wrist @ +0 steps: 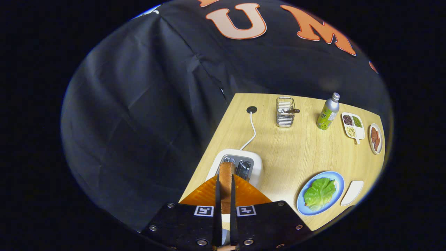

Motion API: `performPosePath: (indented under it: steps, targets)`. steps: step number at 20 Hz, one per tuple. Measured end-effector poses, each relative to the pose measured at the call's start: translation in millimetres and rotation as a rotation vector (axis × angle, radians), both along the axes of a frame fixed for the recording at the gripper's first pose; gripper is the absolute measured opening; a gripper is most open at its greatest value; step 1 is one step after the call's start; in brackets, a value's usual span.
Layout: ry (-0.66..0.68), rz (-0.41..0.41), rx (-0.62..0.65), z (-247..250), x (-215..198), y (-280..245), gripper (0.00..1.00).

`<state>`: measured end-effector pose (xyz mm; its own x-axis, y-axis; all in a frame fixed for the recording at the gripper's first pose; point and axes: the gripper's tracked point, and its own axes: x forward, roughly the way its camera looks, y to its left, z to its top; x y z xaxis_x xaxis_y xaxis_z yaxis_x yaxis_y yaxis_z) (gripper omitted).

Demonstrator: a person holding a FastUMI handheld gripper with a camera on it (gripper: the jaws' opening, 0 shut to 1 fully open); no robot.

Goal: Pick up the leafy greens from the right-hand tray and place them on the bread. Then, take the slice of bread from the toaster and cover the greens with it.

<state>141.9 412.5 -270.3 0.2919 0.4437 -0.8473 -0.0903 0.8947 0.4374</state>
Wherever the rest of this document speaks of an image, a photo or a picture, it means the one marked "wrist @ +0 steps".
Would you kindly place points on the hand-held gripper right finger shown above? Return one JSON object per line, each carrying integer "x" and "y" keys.
{"x": 232, "y": 219}

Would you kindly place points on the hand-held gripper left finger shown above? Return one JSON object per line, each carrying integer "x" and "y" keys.
{"x": 218, "y": 216}

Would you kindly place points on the toasted bread slice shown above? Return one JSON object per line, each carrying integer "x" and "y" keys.
{"x": 226, "y": 184}

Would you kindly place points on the green lettuce leaf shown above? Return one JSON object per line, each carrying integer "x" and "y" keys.
{"x": 318, "y": 193}

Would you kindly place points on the cream toaster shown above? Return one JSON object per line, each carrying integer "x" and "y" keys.
{"x": 257, "y": 170}

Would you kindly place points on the blue plate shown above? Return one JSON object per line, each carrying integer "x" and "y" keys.
{"x": 339, "y": 188}

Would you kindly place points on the square white plate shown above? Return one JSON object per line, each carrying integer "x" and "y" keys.
{"x": 352, "y": 193}

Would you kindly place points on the green bottle with silver cap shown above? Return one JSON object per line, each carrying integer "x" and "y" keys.
{"x": 327, "y": 115}

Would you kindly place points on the pile of yellow soybeans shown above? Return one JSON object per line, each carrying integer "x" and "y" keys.
{"x": 351, "y": 131}

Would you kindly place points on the pile of black beans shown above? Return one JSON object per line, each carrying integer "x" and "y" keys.
{"x": 347, "y": 120}

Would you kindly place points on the white divided dish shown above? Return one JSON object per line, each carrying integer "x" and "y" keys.
{"x": 360, "y": 134}

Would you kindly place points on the round white plate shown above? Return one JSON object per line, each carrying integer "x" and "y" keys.
{"x": 370, "y": 143}

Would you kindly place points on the pile of green beans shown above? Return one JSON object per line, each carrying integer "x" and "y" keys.
{"x": 357, "y": 121}

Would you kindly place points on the brown meat piece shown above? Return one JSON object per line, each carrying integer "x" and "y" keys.
{"x": 374, "y": 133}
{"x": 377, "y": 144}

